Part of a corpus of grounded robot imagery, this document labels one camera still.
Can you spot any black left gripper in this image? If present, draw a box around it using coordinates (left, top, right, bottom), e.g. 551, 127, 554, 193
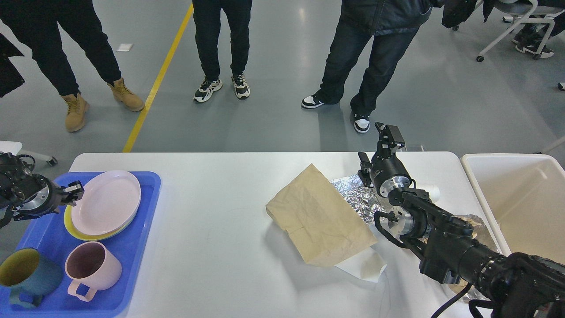
13, 175, 84, 220

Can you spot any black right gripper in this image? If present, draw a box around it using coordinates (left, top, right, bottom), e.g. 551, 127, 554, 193
358, 122, 412, 197

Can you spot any pink plate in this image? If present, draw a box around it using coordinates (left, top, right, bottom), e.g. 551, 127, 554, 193
71, 170, 141, 236

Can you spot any pink mug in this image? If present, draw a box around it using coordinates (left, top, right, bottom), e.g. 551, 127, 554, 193
64, 241, 122, 302

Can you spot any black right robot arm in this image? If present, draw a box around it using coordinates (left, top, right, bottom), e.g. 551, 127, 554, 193
358, 122, 565, 318

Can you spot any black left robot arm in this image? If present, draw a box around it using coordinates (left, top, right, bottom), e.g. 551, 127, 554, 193
0, 152, 84, 227

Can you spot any yellow-green plate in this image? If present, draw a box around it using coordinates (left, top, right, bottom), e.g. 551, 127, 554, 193
63, 205, 136, 241

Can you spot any crumpled aluminium foil sheet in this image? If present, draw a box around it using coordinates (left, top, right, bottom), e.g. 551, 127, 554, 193
330, 174, 387, 224

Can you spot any white paper cup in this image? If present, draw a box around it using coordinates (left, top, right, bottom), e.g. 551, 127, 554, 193
416, 183, 441, 203

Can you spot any white side table left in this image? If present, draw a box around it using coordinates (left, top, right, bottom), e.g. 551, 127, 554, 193
0, 140, 58, 167

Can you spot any blue mug yellow inside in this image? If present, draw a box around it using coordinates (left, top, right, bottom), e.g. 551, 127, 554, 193
0, 248, 63, 309

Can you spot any brown paper bag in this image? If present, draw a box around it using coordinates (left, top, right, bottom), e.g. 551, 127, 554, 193
266, 164, 377, 267

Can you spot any person in dark jeans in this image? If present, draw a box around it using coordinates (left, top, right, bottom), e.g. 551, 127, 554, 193
301, 0, 444, 133

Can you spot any white paper sheet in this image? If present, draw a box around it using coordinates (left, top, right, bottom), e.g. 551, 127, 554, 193
335, 247, 388, 283

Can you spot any white plastic bin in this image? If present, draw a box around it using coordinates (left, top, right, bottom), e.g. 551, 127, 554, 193
461, 154, 565, 264

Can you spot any seated person in background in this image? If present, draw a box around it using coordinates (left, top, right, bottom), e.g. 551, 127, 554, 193
512, 0, 565, 58

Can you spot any person in tan boots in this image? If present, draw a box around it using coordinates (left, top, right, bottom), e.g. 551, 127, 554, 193
0, 0, 145, 133

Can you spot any white office chair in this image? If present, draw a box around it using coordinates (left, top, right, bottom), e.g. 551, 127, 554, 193
451, 0, 565, 61

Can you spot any person in black-white sneakers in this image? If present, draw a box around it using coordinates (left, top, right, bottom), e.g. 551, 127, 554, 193
192, 0, 253, 103

